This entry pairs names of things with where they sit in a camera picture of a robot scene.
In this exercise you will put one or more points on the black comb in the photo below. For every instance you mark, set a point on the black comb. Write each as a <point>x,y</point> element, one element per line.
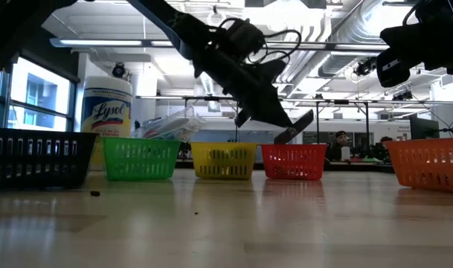
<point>295,128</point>

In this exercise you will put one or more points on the small black crumb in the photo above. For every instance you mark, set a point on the small black crumb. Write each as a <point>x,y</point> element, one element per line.
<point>95,193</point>

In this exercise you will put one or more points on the long ceiling light rail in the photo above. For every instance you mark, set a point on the long ceiling light rail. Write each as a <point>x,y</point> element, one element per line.
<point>99,42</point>

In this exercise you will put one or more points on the white ceiling pipes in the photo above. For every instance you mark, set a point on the white ceiling pipes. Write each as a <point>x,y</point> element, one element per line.
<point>308,59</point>

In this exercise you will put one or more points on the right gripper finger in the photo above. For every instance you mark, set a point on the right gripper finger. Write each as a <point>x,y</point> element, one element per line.
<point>401,37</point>

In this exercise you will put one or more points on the red plastic basket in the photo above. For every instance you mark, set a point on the red plastic basket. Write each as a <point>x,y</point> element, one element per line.
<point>293,162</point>

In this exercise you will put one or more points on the silver air duct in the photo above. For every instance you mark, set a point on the silver air duct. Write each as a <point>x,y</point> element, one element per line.
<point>352,26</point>

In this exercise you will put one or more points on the person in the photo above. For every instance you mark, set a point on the person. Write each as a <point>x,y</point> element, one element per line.
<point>339,143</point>
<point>385,145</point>

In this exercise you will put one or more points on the green plastic basket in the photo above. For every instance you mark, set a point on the green plastic basket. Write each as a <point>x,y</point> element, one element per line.
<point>140,160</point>

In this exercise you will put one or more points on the yellow Lysol wipes canister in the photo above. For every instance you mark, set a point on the yellow Lysol wipes canister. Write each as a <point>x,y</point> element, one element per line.
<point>107,111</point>

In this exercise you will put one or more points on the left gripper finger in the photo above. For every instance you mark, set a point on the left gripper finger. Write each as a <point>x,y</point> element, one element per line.
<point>265,113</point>
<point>280,108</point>

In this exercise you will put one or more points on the black monitor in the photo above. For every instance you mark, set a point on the black monitor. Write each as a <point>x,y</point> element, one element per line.
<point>423,128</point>

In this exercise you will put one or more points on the orange plastic basket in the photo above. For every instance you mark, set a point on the orange plastic basket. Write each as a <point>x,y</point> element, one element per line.
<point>427,164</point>

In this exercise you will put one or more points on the black gantry frame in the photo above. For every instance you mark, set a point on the black gantry frame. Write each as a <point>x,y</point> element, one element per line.
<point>341,101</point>
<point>211,98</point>

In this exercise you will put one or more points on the black plastic basket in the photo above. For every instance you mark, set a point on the black plastic basket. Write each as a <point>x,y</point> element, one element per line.
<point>36,160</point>

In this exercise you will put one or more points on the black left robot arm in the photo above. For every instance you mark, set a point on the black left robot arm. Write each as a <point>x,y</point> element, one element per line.
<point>181,26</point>

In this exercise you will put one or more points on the black ceiling camera cluster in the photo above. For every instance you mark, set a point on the black ceiling camera cluster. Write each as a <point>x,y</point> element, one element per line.
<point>364,67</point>
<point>402,96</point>

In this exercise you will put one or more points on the black window frame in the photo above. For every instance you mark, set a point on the black window frame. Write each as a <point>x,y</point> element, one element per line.
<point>5,104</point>

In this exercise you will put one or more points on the yellow plastic basket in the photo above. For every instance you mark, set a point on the yellow plastic basket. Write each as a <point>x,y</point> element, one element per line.
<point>224,161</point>

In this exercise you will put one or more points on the round black ceiling camera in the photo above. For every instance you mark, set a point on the round black ceiling camera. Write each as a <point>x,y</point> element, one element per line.
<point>118,70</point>

